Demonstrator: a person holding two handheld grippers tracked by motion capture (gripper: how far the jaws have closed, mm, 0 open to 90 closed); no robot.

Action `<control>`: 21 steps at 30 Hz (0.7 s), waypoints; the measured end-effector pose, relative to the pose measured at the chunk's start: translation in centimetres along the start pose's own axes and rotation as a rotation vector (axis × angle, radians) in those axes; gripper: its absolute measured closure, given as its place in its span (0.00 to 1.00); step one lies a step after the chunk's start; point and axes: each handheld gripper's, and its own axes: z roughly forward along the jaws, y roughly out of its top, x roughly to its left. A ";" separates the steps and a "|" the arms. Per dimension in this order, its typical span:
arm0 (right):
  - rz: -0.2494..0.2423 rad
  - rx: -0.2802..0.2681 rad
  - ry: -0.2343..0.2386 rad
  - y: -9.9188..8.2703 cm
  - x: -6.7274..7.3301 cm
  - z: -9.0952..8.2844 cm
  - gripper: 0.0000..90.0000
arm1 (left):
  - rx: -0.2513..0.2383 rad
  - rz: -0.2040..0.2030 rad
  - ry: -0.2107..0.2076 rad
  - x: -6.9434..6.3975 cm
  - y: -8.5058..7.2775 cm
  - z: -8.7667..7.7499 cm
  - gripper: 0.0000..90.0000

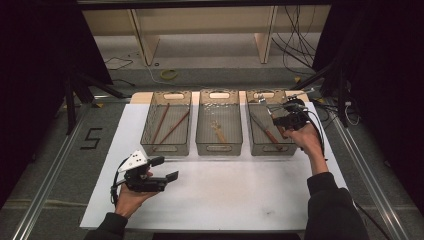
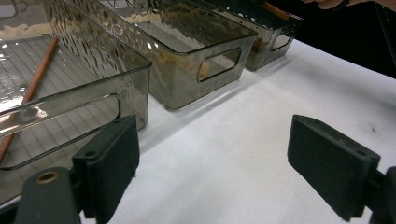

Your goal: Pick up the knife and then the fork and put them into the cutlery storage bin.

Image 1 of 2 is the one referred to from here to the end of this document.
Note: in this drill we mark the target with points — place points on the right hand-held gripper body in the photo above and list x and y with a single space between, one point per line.
295 120

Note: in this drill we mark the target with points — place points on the aluminium floor rail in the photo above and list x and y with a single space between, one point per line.
379 200
40 200

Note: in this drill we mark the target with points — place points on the light wooden furniture frame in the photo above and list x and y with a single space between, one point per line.
200 20

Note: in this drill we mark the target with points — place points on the black curtain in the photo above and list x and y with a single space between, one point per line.
33 66
383 66

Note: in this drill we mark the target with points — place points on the person's right hand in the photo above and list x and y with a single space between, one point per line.
306 140

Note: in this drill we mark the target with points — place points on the person's left hand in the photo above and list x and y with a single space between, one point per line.
128 201

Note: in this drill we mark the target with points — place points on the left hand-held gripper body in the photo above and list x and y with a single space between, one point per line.
143 183

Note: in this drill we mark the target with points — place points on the smoky clear plastic bin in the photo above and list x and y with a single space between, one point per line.
260 146
230 133
180 140

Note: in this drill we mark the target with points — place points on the brown wooden chopstick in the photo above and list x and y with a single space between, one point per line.
160 123
174 127

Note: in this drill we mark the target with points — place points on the yellow tape piece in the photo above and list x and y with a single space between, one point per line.
297 79
99 105

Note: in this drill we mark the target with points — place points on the black metal stand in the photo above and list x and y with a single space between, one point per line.
70 100
341 100

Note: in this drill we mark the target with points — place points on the clear amber plastic spoon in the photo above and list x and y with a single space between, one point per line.
220 135

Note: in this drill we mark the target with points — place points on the yellow tape roll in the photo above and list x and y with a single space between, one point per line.
163 75

